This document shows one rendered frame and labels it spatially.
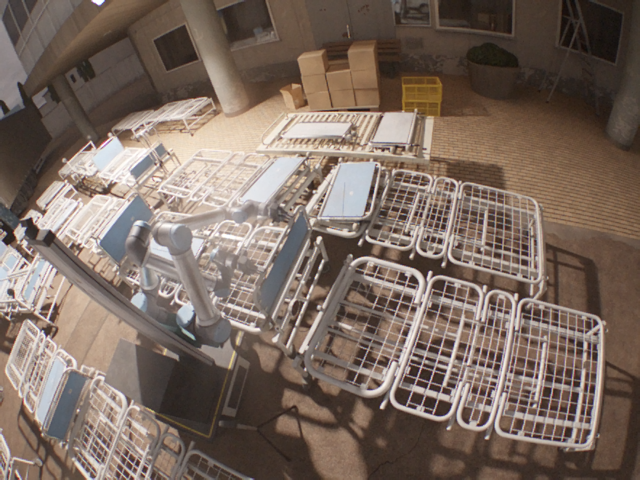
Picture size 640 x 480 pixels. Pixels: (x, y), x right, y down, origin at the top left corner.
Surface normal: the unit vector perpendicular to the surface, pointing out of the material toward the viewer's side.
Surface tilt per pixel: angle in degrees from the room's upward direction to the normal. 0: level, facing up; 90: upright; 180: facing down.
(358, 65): 90
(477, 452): 0
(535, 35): 90
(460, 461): 0
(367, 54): 90
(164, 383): 0
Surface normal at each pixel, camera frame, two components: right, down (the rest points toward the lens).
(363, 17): -0.33, 0.77
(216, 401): -0.20, -0.63
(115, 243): 0.92, 0.15
